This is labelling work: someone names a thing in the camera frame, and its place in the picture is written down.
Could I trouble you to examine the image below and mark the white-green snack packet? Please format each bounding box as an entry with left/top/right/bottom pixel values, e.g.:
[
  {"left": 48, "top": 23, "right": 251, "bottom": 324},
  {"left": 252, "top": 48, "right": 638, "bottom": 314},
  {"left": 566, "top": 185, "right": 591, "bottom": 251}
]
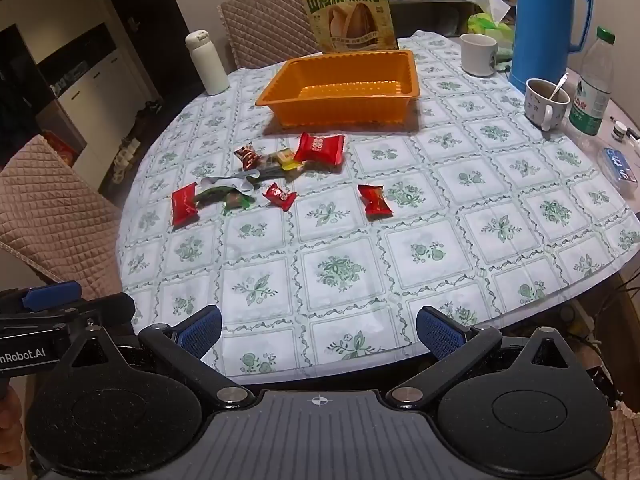
[{"left": 197, "top": 170, "right": 261, "bottom": 196}]

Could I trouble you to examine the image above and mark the brown red candy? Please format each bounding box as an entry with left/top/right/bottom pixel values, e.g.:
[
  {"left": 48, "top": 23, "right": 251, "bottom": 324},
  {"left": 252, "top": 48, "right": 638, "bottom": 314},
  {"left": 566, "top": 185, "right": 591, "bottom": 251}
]
[{"left": 235, "top": 145, "right": 262, "bottom": 171}]

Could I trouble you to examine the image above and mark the clear black sesame packet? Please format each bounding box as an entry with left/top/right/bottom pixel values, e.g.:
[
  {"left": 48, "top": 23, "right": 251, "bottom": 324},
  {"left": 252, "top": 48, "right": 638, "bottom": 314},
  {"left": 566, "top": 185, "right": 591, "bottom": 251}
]
[{"left": 252, "top": 152, "right": 291, "bottom": 181}]

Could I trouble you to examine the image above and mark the large red snack packet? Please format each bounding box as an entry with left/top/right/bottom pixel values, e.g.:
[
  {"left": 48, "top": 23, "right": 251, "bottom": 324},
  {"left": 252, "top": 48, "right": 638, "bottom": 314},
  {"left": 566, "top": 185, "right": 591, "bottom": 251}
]
[{"left": 293, "top": 132, "right": 347, "bottom": 165}]

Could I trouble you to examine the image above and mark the white insulated bottle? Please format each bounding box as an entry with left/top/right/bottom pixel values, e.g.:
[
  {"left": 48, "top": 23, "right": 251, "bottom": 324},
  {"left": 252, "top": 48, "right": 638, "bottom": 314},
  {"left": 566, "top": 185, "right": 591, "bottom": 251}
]
[{"left": 185, "top": 30, "right": 231, "bottom": 96}]

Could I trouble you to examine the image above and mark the green candy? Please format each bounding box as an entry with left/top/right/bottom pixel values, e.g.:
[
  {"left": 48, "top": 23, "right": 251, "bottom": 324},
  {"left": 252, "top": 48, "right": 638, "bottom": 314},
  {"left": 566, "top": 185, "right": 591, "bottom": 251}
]
[
  {"left": 222, "top": 192, "right": 256, "bottom": 213},
  {"left": 192, "top": 185, "right": 236, "bottom": 207}
]

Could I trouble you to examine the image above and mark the plain white mug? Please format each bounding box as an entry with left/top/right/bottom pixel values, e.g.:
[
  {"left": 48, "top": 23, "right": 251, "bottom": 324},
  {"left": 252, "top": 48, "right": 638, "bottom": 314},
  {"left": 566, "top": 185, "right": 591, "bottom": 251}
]
[{"left": 460, "top": 33, "right": 498, "bottom": 77}]

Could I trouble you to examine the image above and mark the blue box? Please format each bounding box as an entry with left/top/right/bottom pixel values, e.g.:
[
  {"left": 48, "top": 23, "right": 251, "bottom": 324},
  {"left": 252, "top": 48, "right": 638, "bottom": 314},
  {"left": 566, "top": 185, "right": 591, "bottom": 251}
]
[{"left": 597, "top": 147, "right": 640, "bottom": 186}]

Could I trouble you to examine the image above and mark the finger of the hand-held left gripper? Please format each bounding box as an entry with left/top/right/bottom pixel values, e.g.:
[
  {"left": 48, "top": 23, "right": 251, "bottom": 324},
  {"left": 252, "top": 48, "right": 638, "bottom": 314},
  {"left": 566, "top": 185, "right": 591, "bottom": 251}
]
[
  {"left": 80, "top": 296, "right": 136, "bottom": 335},
  {"left": 0, "top": 282, "right": 82, "bottom": 315}
]

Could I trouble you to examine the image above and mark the white cabinet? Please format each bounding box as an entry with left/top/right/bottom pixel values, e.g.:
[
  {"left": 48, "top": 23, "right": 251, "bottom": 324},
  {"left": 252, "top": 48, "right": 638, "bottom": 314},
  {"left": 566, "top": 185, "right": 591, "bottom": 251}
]
[{"left": 0, "top": 0, "right": 166, "bottom": 196}]

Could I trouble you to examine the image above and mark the wooden side cabinet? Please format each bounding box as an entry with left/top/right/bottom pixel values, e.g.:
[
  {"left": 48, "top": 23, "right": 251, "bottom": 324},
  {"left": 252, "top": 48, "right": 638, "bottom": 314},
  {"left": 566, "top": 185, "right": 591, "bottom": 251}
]
[{"left": 390, "top": 0, "right": 481, "bottom": 41}]

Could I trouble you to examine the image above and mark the metal spoon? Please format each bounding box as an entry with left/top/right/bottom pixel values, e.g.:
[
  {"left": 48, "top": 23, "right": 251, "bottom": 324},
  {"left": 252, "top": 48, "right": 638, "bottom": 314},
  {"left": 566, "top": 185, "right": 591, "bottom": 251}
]
[{"left": 547, "top": 72, "right": 570, "bottom": 103}]

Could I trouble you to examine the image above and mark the sunflower seed bag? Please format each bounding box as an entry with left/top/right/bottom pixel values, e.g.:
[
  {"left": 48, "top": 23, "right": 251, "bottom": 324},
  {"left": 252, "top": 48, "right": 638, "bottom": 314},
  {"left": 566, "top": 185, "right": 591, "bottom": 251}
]
[{"left": 296, "top": 0, "right": 399, "bottom": 54}]

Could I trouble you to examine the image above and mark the yellow candy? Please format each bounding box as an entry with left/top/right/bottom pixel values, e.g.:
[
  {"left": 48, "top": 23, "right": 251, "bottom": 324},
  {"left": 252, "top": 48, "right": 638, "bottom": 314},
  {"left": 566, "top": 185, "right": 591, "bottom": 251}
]
[{"left": 272, "top": 149, "right": 306, "bottom": 172}]

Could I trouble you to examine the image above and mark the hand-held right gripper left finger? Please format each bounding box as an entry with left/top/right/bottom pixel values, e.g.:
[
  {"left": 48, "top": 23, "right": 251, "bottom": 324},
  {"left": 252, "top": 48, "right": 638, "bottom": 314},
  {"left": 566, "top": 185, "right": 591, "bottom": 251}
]
[{"left": 60, "top": 305, "right": 256, "bottom": 411}]

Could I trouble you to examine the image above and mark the red box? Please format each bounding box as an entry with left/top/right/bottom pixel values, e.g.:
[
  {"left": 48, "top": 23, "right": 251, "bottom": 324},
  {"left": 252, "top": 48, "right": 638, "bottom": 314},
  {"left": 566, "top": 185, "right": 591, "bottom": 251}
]
[{"left": 42, "top": 130, "right": 81, "bottom": 167}]

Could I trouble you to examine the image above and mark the quilted beige chair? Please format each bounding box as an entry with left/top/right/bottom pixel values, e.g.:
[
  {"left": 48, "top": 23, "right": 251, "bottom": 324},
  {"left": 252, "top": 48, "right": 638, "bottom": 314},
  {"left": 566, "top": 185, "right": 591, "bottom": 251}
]
[
  {"left": 597, "top": 404, "right": 640, "bottom": 480},
  {"left": 217, "top": 0, "right": 326, "bottom": 73},
  {"left": 0, "top": 135, "right": 138, "bottom": 306}
]

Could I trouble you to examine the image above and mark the blue thermos jug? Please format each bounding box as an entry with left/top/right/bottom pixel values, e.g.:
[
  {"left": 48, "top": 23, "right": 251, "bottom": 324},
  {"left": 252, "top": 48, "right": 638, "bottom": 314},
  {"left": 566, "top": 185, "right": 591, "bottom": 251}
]
[{"left": 509, "top": 0, "right": 593, "bottom": 93}]

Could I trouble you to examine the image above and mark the green tissue pack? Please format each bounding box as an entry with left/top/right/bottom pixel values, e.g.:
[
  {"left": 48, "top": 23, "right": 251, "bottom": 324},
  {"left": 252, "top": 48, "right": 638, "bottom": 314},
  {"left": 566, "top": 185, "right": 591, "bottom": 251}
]
[{"left": 467, "top": 0, "right": 516, "bottom": 58}]

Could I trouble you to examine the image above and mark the person's left hand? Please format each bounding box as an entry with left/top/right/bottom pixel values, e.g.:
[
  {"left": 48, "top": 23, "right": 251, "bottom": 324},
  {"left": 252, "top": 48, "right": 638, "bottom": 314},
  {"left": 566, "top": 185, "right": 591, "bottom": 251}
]
[{"left": 0, "top": 392, "right": 25, "bottom": 461}]

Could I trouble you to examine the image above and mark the long red snack packet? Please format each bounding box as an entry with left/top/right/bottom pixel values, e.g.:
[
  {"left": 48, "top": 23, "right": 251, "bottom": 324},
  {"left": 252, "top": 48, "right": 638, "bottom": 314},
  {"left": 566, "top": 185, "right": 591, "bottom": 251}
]
[{"left": 171, "top": 183, "right": 201, "bottom": 228}]

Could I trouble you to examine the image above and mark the clear plastic water bottle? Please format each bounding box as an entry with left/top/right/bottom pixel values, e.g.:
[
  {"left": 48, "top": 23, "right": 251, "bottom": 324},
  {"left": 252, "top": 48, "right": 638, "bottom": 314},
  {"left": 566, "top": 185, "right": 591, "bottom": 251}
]
[{"left": 569, "top": 26, "right": 616, "bottom": 136}]

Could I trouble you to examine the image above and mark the orange plastic tray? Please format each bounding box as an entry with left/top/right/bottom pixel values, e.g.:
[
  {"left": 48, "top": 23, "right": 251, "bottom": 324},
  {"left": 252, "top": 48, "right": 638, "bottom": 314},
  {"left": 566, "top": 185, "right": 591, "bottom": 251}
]
[{"left": 255, "top": 50, "right": 421, "bottom": 133}]

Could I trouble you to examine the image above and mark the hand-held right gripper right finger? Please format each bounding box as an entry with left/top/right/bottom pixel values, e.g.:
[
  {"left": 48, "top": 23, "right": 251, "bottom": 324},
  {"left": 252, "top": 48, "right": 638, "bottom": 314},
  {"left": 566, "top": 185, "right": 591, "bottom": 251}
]
[{"left": 387, "top": 305, "right": 576, "bottom": 411}]

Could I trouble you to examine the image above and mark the patterned white mug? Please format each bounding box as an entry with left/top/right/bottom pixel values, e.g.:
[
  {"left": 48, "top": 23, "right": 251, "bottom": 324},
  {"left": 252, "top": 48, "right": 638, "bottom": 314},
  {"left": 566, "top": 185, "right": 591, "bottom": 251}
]
[{"left": 524, "top": 78, "right": 571, "bottom": 132}]

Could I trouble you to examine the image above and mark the white slipper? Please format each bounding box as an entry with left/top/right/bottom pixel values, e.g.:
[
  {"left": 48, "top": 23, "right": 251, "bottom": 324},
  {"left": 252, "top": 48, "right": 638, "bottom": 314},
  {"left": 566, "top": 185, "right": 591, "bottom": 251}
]
[{"left": 112, "top": 139, "right": 143, "bottom": 183}]

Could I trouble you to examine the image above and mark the small red candy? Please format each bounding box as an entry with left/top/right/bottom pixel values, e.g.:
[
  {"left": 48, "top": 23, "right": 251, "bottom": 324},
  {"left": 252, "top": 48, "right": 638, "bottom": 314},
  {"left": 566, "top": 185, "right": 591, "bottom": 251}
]
[
  {"left": 262, "top": 182, "right": 298, "bottom": 212},
  {"left": 357, "top": 184, "right": 397, "bottom": 218}
]

